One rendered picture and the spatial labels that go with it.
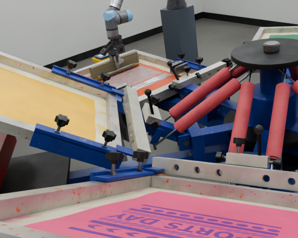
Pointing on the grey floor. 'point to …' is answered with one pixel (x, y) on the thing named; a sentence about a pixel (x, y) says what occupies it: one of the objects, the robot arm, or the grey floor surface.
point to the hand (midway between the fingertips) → (115, 66)
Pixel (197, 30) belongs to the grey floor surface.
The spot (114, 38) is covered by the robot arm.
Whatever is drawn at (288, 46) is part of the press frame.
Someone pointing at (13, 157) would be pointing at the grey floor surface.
